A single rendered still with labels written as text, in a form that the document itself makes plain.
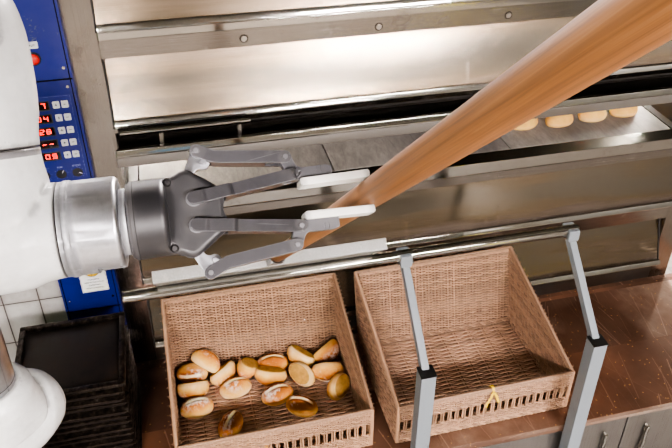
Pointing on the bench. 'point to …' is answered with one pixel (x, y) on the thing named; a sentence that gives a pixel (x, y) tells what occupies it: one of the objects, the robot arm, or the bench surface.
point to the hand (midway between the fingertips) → (336, 196)
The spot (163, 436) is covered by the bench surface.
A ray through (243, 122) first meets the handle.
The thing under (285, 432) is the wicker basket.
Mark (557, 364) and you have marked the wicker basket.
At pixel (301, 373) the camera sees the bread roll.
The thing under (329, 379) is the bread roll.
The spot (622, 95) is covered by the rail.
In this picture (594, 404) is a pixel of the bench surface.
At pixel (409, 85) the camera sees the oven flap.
